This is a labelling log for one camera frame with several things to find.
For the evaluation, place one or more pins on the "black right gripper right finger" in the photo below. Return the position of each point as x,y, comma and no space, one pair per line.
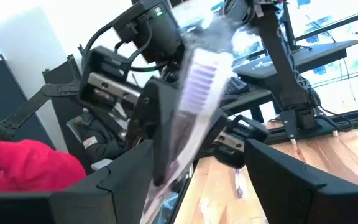
306,202

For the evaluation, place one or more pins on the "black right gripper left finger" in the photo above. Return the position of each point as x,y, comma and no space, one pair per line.
89,205

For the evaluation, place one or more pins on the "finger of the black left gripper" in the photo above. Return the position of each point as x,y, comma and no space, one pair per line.
157,118
214,130

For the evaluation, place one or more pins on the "purple toothbrush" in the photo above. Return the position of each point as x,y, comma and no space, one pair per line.
239,186
204,84

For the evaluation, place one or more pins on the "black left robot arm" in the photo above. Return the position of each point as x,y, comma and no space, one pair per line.
278,62

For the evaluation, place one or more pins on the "black keyboard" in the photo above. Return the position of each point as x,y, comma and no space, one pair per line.
236,85

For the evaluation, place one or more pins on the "person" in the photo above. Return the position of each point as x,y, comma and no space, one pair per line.
26,165
98,146

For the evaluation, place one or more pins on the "white board panel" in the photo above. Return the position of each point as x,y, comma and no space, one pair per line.
26,46

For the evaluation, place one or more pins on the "black standing desk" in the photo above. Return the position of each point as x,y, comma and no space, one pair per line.
306,57

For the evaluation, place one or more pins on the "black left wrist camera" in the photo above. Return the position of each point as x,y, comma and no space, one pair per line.
157,34

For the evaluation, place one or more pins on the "black diagonal frame strut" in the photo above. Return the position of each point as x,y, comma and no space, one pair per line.
26,115

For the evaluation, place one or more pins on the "black aluminium table frame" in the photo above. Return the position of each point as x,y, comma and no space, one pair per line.
353,119

